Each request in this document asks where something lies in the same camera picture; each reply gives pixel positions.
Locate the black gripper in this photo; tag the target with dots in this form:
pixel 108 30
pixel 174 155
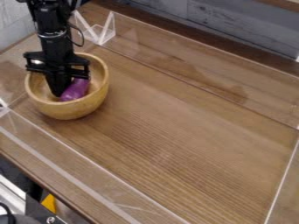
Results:
pixel 56 61

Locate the purple toy eggplant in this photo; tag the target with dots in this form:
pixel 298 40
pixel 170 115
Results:
pixel 76 90

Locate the brown wooden bowl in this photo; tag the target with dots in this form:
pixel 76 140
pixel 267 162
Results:
pixel 83 96

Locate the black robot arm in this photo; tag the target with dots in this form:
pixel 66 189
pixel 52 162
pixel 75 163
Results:
pixel 51 15

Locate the clear acrylic table barrier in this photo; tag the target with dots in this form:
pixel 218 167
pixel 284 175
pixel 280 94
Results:
pixel 191 145

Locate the yellow sticker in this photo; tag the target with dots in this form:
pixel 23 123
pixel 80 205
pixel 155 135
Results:
pixel 50 203

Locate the black metal equipment base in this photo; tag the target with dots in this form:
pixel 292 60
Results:
pixel 36 211

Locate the clear acrylic corner bracket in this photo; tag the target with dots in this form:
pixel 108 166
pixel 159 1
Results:
pixel 96 33

